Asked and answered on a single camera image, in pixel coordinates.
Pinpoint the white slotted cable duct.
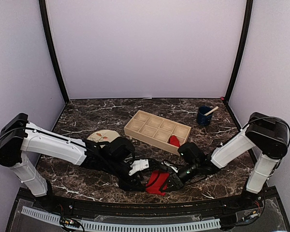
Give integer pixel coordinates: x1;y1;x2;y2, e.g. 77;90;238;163
21;206;221;232

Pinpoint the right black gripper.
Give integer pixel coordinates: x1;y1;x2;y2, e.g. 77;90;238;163
159;160;200;192

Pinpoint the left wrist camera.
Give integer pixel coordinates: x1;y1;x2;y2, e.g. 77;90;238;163
129;159;149;176

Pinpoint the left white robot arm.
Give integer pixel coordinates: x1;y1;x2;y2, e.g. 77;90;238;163
0;113;148;211

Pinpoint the wooden stick in mug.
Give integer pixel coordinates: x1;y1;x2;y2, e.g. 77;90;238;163
204;106;219;116

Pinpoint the round painted wooden plate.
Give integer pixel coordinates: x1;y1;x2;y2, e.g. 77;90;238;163
87;130;120;142

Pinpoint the right black frame post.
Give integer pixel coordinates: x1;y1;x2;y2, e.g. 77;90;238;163
224;0;253;105

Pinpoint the left black frame post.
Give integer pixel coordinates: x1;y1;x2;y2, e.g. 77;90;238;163
39;0;70;104

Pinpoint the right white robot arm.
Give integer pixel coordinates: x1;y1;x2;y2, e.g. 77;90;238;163
159;112;290;210

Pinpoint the black frame post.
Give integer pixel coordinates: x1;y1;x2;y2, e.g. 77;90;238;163
224;0;253;105
39;0;70;104

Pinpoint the black front table rail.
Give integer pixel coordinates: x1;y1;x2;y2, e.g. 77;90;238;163
53;195;240;217

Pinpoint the dark blue enamel mug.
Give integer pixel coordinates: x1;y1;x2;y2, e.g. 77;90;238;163
197;106;213;127

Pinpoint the red santa sock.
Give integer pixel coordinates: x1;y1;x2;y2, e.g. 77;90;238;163
146;170;169;196
168;135;180;147

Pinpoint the wooden compartment tray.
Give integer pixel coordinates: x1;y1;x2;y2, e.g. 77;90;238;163
124;110;191;155

